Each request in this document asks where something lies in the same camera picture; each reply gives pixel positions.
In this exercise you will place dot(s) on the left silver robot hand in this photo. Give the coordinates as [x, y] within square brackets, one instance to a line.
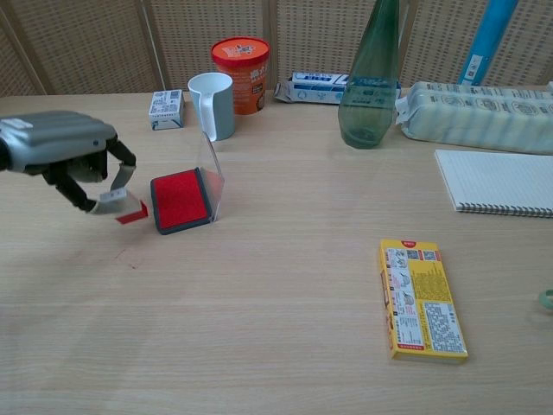
[52, 138]

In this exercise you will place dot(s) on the small red white eraser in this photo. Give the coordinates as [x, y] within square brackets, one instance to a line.
[125, 207]

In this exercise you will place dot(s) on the red stamp pad case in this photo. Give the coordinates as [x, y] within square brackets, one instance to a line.
[179, 201]

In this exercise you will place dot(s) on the wicker folding screen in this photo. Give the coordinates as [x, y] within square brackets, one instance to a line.
[95, 43]

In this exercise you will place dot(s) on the small white barcode box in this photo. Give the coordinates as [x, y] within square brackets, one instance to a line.
[166, 110]

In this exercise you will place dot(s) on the white grey mug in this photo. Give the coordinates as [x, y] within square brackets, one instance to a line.
[214, 108]

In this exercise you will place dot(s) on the orange instant noodle cup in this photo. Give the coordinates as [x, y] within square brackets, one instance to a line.
[246, 73]

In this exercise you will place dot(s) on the blue white toothpaste box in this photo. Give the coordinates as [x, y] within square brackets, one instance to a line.
[311, 88]

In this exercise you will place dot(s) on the green spray bottle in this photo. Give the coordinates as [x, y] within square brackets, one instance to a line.
[371, 86]

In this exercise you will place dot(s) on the yellow flat box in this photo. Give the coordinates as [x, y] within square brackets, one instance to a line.
[427, 302]

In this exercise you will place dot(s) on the blue cling film roll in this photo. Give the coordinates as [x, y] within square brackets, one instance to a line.
[484, 43]

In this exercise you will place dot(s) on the white spiral notebook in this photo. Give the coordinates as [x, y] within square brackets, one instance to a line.
[497, 181]

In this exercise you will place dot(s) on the green dustpan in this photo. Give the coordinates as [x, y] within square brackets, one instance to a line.
[548, 300]

